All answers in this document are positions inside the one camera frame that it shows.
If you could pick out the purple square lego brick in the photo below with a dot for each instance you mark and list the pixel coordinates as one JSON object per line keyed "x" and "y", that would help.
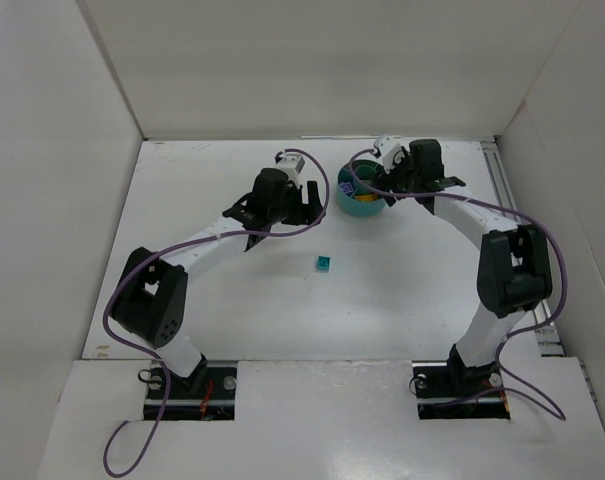
{"x": 347, "y": 188}

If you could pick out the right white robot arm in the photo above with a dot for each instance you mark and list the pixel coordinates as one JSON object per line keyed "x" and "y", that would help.
{"x": 458, "y": 207}

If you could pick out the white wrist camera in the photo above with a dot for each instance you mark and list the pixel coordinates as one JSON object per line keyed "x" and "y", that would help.
{"x": 389, "y": 151}
{"x": 291, "y": 164}

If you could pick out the aluminium rail right side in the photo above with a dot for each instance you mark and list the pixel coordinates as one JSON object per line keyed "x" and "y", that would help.
{"x": 514, "y": 272}

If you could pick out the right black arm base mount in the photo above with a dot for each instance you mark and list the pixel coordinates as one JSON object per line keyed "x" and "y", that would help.
{"x": 449, "y": 390}

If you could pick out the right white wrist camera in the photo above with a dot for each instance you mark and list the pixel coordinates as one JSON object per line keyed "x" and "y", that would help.
{"x": 389, "y": 151}

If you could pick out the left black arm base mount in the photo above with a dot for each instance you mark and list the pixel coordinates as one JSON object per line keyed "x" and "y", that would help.
{"x": 211, "y": 399}

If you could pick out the teal round divided container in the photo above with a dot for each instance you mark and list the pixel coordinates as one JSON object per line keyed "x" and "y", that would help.
{"x": 365, "y": 170}

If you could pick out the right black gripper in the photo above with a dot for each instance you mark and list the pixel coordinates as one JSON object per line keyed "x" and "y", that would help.
{"x": 399, "y": 176}

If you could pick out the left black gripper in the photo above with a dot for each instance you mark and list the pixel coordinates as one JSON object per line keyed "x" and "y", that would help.
{"x": 298, "y": 203}

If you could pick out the small teal lego brick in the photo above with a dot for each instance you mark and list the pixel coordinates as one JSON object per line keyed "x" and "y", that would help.
{"x": 323, "y": 263}

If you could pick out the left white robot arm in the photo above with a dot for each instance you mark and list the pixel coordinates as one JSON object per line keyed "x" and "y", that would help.
{"x": 150, "y": 299}

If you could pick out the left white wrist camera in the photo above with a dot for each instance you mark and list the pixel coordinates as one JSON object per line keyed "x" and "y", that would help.
{"x": 291, "y": 164}

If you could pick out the yellow arched lego brick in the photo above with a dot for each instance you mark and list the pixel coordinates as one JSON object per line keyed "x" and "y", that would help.
{"x": 367, "y": 198}

